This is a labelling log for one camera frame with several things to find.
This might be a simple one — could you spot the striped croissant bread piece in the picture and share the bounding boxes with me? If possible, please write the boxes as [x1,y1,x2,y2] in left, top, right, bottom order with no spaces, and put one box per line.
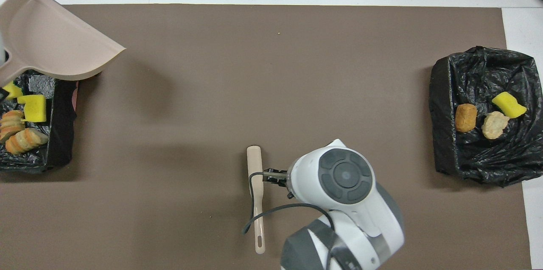
[5,128,49,155]

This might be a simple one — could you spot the black bag lined bin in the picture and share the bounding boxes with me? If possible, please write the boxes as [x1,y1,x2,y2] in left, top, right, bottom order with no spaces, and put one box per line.
[428,46,543,188]

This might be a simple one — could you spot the beige plastic dustpan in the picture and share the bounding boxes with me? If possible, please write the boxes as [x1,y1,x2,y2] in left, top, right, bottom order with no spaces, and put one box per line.
[0,0,127,88]

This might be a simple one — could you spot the brown table mat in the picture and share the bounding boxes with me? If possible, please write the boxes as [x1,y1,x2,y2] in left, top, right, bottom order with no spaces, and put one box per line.
[0,4,532,270]

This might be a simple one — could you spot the pale bread chunk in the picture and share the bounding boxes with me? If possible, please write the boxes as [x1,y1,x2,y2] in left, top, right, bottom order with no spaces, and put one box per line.
[481,111,510,140]

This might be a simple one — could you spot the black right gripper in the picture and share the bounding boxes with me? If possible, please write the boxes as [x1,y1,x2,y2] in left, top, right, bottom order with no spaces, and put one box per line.
[262,169,296,200]

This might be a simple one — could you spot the small green yellow sponge piece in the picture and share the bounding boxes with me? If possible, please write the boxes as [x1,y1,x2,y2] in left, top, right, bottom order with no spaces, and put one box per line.
[2,82,24,100]

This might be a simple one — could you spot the small striped bread piece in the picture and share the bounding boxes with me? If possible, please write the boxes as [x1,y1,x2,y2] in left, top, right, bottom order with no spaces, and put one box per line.
[0,110,26,141]

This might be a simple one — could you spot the yellow sponge green backing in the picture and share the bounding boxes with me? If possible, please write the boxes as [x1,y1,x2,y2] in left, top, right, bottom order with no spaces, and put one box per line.
[491,92,527,119]

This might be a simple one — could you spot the black bag bin pink spot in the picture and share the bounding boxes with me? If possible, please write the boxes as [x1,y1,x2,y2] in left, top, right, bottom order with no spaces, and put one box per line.
[0,68,82,173]

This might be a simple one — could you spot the beige brush black bristles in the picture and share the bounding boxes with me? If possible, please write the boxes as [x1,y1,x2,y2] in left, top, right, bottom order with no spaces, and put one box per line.
[246,146,266,255]

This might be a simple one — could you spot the brown bread roll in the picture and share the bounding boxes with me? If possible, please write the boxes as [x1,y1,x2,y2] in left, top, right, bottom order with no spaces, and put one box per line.
[455,104,478,133]

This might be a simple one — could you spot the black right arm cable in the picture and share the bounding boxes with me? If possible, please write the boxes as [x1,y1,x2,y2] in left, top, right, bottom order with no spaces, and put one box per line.
[242,171,340,270]

